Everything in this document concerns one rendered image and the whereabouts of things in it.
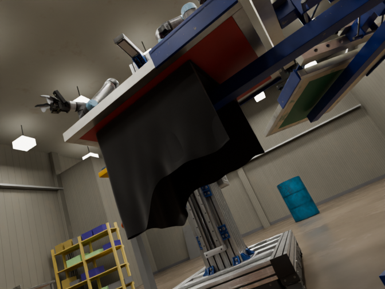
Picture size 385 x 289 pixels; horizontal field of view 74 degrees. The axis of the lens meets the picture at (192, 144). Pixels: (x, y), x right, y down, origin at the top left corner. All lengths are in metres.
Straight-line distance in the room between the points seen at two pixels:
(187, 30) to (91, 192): 9.49
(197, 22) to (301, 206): 6.53
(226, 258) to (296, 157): 10.91
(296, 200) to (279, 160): 5.60
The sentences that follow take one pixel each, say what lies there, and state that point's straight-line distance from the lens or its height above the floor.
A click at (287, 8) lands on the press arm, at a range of 1.06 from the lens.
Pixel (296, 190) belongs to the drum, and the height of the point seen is 0.71.
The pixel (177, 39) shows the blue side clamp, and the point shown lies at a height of 0.97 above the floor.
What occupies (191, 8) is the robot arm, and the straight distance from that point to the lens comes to 1.27.
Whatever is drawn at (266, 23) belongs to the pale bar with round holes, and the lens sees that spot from 1.02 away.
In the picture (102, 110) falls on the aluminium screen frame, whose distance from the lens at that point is 0.97.
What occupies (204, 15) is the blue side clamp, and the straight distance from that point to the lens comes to 0.82.
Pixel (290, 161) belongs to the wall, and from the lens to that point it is 12.49.
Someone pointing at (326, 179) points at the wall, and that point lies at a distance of 12.46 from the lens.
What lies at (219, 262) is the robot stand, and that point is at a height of 0.27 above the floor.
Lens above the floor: 0.42
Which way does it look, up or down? 20 degrees up
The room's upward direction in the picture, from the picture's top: 23 degrees counter-clockwise
